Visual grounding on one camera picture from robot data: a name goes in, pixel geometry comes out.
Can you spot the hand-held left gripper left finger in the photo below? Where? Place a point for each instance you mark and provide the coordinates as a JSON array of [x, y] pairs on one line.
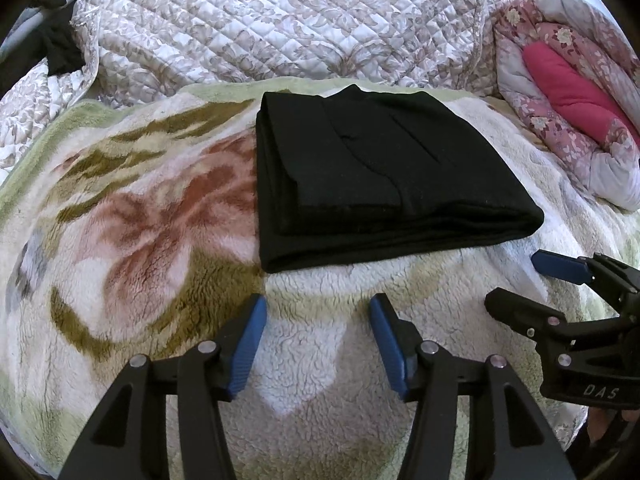
[[247, 350]]

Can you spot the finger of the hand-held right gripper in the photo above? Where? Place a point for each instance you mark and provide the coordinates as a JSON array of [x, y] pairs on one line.
[[560, 266], [520, 312]]

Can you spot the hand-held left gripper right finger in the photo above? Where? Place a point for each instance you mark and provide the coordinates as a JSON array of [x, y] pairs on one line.
[[392, 355]]

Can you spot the black pants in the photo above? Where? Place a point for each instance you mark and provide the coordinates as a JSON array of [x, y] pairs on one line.
[[375, 185]]

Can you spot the person's right hand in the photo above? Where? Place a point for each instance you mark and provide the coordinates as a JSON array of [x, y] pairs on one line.
[[605, 430]]

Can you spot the floral fleece blanket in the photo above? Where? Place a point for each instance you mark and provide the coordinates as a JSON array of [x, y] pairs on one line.
[[150, 220]]

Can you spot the pink floral comforter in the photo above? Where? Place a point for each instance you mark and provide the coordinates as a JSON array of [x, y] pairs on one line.
[[565, 85]]

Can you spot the quilted beige bedspread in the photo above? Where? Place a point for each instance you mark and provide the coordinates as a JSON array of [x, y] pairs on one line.
[[250, 20]]

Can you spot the dark clothes pile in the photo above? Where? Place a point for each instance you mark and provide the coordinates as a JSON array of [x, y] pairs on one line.
[[62, 45]]

